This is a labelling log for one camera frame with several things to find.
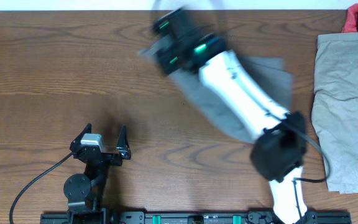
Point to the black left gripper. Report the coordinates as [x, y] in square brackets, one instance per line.
[123, 152]

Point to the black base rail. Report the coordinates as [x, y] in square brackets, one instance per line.
[252, 217]

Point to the beige shorts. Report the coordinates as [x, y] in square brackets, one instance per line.
[334, 113]

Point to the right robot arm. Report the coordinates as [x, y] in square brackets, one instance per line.
[279, 145]

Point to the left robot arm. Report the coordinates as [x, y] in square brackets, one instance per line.
[85, 191]

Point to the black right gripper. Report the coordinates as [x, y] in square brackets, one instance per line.
[159, 60]

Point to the red cloth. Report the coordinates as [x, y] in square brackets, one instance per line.
[351, 19]

